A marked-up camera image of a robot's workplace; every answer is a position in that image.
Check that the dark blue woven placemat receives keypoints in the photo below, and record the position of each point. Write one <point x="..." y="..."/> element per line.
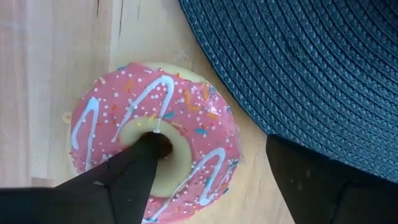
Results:
<point x="311" y="62"/>

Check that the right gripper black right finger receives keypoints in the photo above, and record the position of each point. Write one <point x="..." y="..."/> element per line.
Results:
<point x="326" y="193"/>

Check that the large pink sprinkled donut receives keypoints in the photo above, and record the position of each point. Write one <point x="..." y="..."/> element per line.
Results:
<point x="199" y="102"/>

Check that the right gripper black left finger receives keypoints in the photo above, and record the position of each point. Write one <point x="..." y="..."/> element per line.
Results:
<point x="93" y="202"/>

